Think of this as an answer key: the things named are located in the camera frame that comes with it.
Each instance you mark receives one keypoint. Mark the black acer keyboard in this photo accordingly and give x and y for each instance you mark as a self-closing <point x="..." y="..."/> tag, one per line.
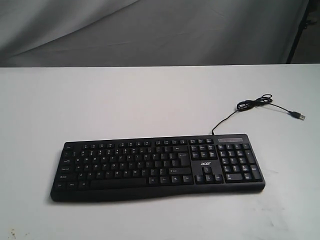
<point x="145" y="168"/>

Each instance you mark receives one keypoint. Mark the grey backdrop cloth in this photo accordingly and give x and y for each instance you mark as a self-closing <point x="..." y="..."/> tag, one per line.
<point x="141" y="33"/>

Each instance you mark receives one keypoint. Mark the black stand pole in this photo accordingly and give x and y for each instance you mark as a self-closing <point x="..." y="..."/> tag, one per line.
<point x="307" y="20"/>

